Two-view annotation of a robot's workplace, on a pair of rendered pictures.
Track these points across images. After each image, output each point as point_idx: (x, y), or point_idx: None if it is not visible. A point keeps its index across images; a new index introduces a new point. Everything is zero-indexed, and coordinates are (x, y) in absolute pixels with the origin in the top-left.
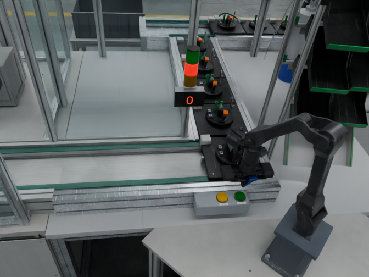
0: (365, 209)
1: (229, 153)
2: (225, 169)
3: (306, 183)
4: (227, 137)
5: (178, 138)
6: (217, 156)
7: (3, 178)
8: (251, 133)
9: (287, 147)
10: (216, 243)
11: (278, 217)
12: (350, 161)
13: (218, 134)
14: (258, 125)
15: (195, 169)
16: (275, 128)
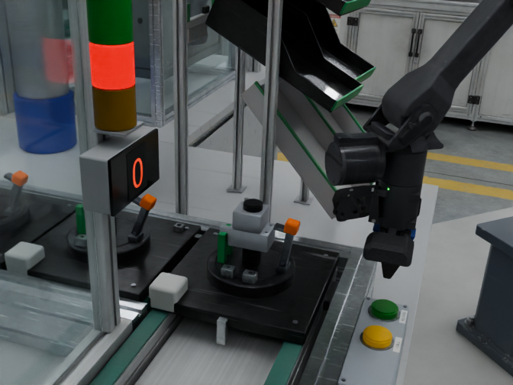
0: (427, 217)
1: (252, 266)
2: (388, 241)
3: (343, 244)
4: (346, 164)
5: (108, 338)
6: (247, 291)
7: None
8: (422, 95)
9: (324, 174)
10: None
11: (413, 310)
12: None
13: (166, 265)
14: (179, 209)
15: (227, 364)
16: (473, 43)
